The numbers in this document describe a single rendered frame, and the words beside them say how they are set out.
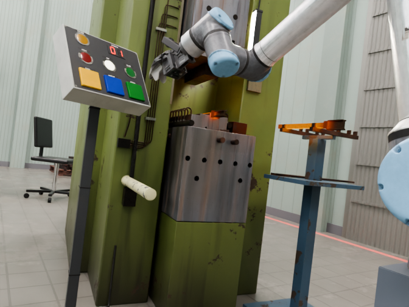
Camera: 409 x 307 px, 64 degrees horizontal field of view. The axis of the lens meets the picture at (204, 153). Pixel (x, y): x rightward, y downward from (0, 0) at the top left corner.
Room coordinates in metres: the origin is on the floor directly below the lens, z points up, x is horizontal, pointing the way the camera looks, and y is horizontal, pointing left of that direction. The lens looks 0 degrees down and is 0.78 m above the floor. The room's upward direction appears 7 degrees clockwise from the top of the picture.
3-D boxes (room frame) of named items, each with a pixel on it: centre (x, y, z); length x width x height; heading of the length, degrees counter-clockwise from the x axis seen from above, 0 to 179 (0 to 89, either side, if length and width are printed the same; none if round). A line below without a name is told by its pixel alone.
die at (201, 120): (1.83, 0.08, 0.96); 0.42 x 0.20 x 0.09; 25
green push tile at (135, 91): (1.32, 0.31, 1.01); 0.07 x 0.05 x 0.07; 140
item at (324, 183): (1.69, -0.57, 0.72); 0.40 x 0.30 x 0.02; 117
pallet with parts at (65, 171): (7.72, 3.06, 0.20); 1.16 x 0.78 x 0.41; 33
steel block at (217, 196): (1.86, 0.04, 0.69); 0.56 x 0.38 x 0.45; 25
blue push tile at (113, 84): (1.24, 0.37, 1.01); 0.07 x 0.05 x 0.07; 140
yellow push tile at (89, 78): (1.17, 0.44, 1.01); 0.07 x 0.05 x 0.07; 140
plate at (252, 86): (1.88, -0.24, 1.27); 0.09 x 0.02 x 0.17; 115
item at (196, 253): (1.86, 0.04, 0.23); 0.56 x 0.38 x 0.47; 25
